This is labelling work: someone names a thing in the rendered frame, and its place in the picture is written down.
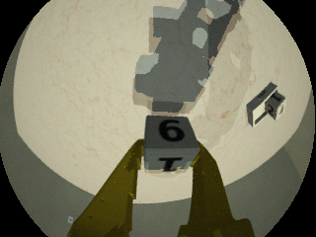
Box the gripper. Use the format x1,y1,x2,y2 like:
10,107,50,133
67,139,255,237

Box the grey cube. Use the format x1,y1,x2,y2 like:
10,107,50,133
143,116,200,174
265,91,286,120

